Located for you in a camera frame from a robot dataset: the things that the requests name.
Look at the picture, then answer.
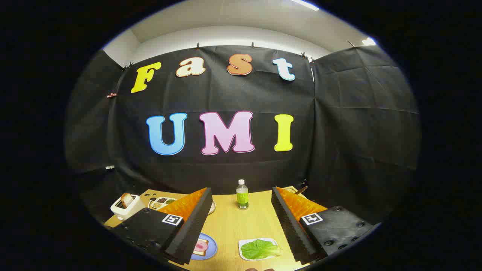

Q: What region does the white square plate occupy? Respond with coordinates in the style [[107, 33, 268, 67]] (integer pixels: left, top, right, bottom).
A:
[[238, 238, 281, 261]]

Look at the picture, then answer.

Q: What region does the green lettuce leaf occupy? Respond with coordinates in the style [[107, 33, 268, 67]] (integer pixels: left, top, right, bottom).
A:
[[241, 239, 282, 260]]

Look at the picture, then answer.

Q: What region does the white toaster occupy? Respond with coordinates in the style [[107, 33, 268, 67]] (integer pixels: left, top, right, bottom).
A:
[[110, 194, 145, 221]]

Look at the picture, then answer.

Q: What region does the thick bread slice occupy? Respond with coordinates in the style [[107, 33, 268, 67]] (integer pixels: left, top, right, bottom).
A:
[[193, 238, 209, 256]]

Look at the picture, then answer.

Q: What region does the green label drink bottle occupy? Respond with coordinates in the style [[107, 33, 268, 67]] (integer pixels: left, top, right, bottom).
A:
[[236, 180, 249, 210]]

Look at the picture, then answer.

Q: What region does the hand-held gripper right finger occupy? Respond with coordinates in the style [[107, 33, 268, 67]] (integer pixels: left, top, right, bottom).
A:
[[271, 186, 375, 265]]

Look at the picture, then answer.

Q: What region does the black backdrop cloth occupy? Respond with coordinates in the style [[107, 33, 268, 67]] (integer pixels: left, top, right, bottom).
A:
[[65, 45, 420, 226]]

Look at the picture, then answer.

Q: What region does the white divided bean dish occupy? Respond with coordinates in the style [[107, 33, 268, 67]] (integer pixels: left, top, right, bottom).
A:
[[149, 196, 177, 210]]

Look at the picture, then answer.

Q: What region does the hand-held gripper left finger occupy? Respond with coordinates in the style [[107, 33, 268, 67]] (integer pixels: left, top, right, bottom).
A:
[[112, 187, 214, 265]]

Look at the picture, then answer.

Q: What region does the blue plate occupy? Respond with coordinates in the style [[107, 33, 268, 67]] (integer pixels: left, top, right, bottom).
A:
[[190, 233, 218, 261]]

